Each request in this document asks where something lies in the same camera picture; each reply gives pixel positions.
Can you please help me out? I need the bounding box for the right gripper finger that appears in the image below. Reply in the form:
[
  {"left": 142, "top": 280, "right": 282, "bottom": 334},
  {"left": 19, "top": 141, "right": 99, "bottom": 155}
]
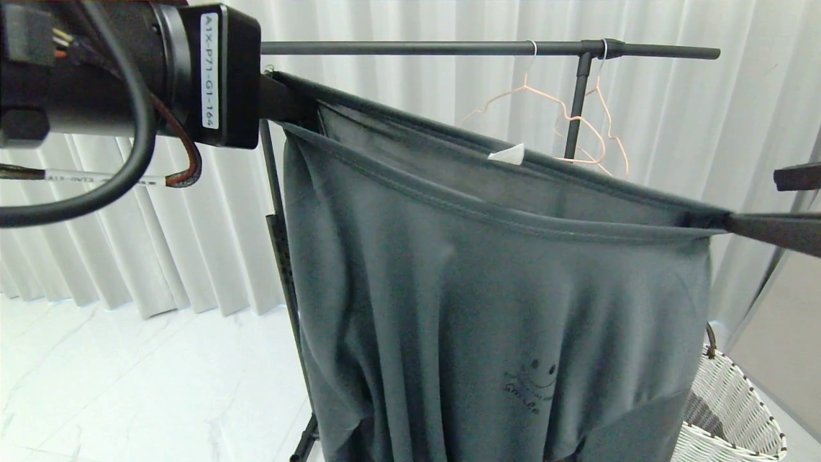
[
  {"left": 773, "top": 164, "right": 821, "bottom": 192},
  {"left": 725, "top": 212, "right": 821, "bottom": 259}
]

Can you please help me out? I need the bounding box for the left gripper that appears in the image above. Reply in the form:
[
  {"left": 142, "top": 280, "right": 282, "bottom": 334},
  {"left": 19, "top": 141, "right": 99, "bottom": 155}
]
[{"left": 55, "top": 0, "right": 319, "bottom": 150}]

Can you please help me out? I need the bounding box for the pink clothes hanger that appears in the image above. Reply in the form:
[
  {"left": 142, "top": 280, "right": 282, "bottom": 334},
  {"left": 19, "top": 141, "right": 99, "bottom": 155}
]
[
  {"left": 555, "top": 55, "right": 631, "bottom": 178},
  {"left": 462, "top": 55, "right": 607, "bottom": 164}
]

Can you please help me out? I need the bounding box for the dark grey t-shirt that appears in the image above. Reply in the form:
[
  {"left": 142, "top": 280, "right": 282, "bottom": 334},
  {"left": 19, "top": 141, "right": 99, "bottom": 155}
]
[{"left": 276, "top": 71, "right": 733, "bottom": 462}]

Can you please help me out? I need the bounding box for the black clothes rack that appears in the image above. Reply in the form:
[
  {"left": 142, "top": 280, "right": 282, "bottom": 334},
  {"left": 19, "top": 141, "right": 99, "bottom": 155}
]
[{"left": 260, "top": 38, "right": 722, "bottom": 462}]

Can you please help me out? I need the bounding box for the white laundry basket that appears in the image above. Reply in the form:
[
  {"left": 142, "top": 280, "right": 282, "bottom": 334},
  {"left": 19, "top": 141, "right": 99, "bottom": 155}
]
[{"left": 670, "top": 324, "right": 788, "bottom": 462}]

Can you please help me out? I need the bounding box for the white curtain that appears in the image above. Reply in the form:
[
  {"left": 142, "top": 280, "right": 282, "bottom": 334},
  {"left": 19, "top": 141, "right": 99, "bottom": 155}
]
[{"left": 0, "top": 0, "right": 821, "bottom": 334}]

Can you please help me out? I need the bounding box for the black cable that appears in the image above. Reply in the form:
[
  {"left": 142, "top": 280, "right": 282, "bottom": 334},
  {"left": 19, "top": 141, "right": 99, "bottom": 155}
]
[{"left": 0, "top": 0, "right": 159, "bottom": 230}]

